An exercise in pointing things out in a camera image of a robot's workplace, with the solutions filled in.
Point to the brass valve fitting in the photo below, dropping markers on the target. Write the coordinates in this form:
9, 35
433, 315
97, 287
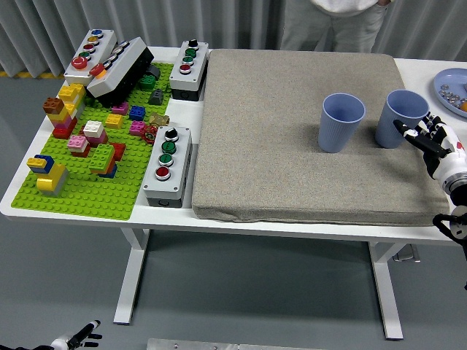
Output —
159, 119

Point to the person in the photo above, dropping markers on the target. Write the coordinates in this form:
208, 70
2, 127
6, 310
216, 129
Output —
328, 29

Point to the white table leg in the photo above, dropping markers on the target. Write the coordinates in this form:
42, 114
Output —
386, 291
127, 284

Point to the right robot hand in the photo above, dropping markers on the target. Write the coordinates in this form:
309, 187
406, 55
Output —
448, 160

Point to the metal bracket under table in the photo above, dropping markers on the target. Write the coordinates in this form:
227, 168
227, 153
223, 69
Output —
408, 255

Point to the large knob three-button control box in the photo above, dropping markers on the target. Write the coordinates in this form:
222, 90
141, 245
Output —
160, 186

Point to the five-button white control box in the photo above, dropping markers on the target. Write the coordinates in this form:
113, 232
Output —
87, 47

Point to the brown yellow pink red tower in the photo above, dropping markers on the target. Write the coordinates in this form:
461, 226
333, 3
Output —
58, 116

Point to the blue lego brick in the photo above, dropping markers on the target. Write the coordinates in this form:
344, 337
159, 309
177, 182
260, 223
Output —
137, 113

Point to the magenta lego brick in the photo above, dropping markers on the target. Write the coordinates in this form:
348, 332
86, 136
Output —
136, 127
120, 108

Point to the small knob three-button control box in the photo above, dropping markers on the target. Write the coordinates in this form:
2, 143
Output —
182, 78

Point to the green lego baseplate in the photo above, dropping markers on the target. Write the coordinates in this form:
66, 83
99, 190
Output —
91, 197

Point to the green lego brick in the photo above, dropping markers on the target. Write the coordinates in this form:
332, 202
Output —
147, 82

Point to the silver metal plate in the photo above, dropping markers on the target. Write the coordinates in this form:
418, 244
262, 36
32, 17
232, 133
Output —
219, 345

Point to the grey sloped lego brick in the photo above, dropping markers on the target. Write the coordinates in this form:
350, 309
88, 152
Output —
156, 97

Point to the dark grey arch brick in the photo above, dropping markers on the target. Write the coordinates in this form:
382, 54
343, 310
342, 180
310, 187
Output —
155, 72

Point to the pink white red brick stack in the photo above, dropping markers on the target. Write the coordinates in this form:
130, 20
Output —
77, 142

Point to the blue ribbed plastic cup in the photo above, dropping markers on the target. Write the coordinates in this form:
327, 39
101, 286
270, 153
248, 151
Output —
332, 135
386, 131

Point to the green orange blue brick stack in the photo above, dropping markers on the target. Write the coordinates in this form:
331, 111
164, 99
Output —
102, 155

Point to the light blue plate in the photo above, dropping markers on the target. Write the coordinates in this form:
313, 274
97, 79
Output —
447, 78

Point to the tilted white black control box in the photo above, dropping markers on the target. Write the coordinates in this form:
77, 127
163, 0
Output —
120, 69

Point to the grey-brown fabric mat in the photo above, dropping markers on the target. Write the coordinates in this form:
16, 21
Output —
273, 127

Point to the yellow lego brick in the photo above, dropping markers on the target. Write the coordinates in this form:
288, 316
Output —
114, 121

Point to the red lego brick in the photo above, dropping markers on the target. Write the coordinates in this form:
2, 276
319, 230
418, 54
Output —
119, 150

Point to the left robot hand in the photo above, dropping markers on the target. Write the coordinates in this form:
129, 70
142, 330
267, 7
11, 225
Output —
73, 339

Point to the blue yellow grey brick duck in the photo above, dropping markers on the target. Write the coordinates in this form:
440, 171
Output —
51, 178

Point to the yellow white brick stack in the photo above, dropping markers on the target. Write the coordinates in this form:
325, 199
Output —
71, 91

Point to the yellow black floor tape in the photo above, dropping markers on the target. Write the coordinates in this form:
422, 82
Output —
33, 75

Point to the red valve handwheel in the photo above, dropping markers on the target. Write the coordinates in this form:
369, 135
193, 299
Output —
149, 135

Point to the grey pleated curtain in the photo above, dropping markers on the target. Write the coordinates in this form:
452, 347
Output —
146, 18

